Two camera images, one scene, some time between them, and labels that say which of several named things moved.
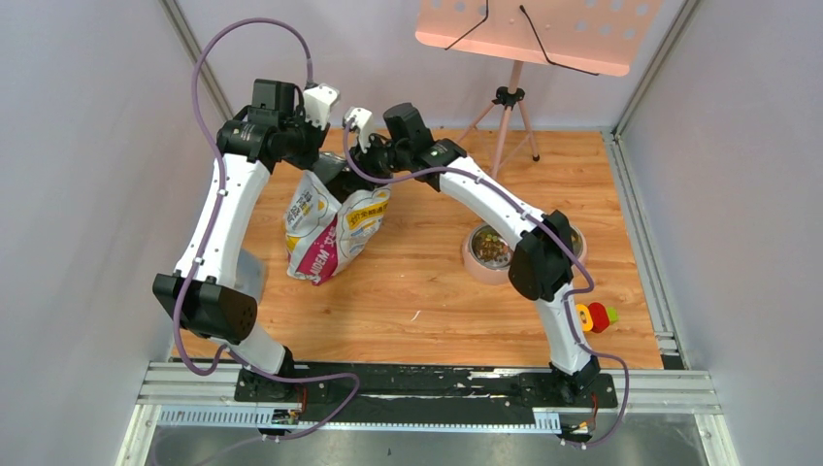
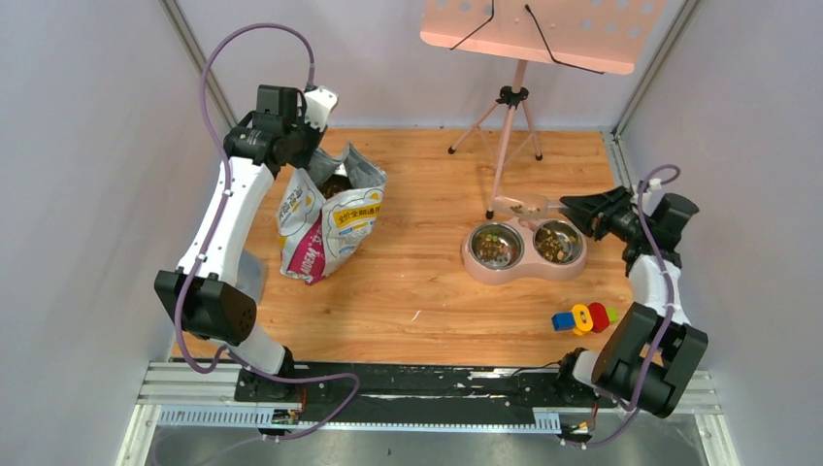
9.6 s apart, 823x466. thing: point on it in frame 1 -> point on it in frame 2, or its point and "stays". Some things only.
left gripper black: (324, 163) stays
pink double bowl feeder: (487, 253) stays
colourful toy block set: (597, 316) stays
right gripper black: (363, 161) -> (596, 210)
